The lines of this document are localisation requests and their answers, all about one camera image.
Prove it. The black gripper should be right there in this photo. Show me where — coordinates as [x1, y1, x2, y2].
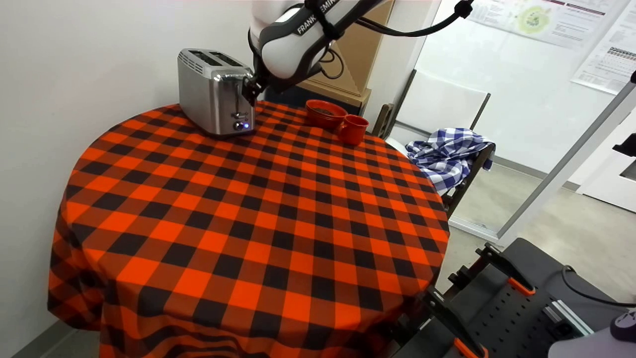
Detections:
[242, 75, 268, 103]

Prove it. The silver two-slot toaster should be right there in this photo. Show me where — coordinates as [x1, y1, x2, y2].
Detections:
[176, 48, 254, 137]

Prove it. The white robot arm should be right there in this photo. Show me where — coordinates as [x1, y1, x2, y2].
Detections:
[242, 0, 381, 103]

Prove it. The red bowl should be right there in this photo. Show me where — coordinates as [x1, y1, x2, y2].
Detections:
[303, 99, 345, 131]

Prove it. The brown cardboard box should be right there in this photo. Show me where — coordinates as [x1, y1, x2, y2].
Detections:
[296, 2, 391, 105]

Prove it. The red cup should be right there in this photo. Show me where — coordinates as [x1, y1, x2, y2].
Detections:
[335, 115, 367, 147]

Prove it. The red black checkered tablecloth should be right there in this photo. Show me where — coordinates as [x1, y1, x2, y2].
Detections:
[47, 101, 449, 358]

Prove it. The white whiteboard panel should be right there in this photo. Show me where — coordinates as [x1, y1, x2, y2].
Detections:
[397, 71, 490, 131]

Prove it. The blue white checkered cloth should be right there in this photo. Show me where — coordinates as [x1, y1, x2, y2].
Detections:
[405, 127, 488, 195]

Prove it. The poster with green circle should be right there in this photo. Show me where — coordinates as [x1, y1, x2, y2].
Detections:
[468, 0, 625, 48]

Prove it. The black cart with orange trim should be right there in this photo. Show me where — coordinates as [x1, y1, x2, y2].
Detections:
[391, 238, 633, 358]

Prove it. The grey metal pole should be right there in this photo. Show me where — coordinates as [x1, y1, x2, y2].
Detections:
[496, 71, 636, 246]

